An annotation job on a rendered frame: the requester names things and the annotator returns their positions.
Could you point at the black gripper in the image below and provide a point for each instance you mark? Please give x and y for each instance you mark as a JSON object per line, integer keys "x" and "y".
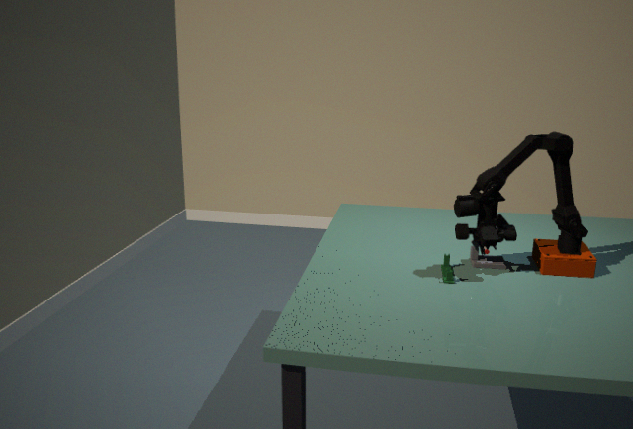
{"x": 463, "y": 231}

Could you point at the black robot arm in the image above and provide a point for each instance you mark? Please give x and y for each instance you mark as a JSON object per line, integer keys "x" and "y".
{"x": 566, "y": 215}

